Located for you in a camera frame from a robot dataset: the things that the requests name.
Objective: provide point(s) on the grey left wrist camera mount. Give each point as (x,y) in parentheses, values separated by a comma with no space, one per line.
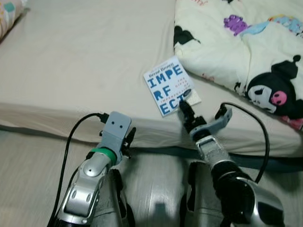
(116,130)

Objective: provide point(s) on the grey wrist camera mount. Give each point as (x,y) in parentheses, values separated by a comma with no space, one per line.
(218,124)
(116,130)

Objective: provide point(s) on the robot right leg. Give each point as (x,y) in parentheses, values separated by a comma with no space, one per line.
(203,198)

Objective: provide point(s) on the pink floral pillow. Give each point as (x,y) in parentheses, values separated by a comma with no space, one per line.
(9,19)

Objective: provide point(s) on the dark bed frame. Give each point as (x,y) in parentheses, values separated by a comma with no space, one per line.
(274,163)

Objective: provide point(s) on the robot leg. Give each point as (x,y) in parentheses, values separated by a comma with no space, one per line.
(120,203)
(203,198)

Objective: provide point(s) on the cream bed mattress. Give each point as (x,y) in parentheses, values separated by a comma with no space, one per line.
(85,61)

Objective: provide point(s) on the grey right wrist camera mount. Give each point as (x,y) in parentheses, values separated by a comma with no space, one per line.
(218,124)

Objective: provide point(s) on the white book with blue letters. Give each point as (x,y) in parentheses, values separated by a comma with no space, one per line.
(165,85)

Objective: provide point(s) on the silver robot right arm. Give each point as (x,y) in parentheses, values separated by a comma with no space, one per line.
(246,198)

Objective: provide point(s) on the cream cartoon print quilt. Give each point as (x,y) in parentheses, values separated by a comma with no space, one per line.
(236,52)

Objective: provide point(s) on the robot left leg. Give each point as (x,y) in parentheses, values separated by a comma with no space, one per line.
(120,203)

